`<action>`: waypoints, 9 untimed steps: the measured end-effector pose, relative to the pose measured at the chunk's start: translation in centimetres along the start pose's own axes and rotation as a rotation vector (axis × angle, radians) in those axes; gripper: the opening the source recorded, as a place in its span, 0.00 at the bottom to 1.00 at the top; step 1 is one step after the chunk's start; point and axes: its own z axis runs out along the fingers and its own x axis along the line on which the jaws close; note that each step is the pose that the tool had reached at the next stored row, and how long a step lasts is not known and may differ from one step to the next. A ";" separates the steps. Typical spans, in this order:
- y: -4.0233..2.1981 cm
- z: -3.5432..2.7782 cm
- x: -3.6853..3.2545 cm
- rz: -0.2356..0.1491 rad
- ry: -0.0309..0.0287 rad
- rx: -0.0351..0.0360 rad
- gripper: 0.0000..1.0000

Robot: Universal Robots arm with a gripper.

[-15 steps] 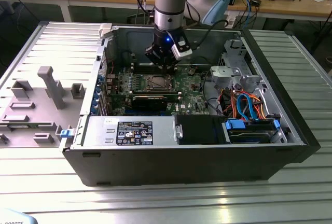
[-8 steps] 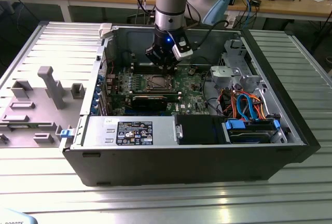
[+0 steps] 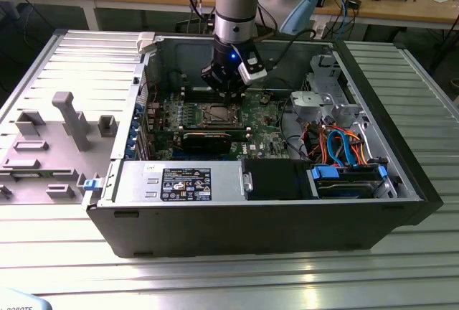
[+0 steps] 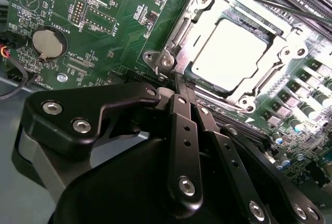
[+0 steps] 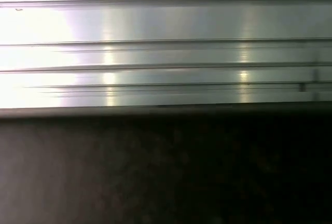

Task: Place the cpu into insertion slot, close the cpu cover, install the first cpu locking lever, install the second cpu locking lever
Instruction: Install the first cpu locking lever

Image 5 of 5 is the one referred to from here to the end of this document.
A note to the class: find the black grey PC case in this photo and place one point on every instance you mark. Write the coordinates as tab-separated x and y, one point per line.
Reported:
166	169

